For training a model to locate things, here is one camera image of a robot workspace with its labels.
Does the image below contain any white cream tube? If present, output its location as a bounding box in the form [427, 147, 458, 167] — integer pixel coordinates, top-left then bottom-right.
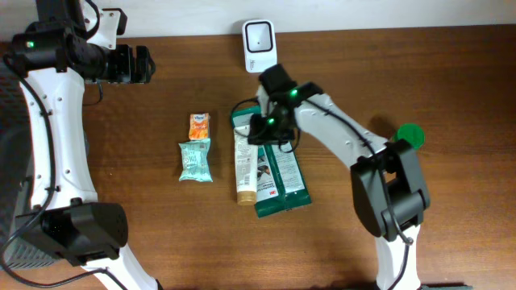
[234, 125, 258, 206]

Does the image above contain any green wipes packet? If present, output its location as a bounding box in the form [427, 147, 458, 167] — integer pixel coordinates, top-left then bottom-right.
[231, 106, 311, 218]

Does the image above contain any orange small box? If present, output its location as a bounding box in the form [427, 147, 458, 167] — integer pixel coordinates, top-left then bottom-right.
[189, 113, 210, 140]

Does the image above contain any teal small packet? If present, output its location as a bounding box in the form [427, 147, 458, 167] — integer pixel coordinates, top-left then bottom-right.
[179, 139, 213, 182]

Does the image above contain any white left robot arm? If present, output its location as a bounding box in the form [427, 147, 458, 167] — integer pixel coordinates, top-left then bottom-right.
[1, 1, 160, 289]

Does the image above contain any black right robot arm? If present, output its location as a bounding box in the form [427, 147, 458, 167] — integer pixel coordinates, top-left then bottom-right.
[248, 64, 430, 289]

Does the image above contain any white barcode scanner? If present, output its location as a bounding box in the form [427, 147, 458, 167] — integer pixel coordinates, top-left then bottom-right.
[241, 19, 277, 73]

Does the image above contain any green lid glass jar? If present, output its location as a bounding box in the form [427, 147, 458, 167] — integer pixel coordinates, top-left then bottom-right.
[393, 123, 426, 150]

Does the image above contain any grey plastic mesh basket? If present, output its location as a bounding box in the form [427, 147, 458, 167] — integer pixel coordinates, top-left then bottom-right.
[1, 60, 56, 270]

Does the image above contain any black camera cable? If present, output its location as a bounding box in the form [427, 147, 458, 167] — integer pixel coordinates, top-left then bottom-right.
[230, 96, 302, 155]

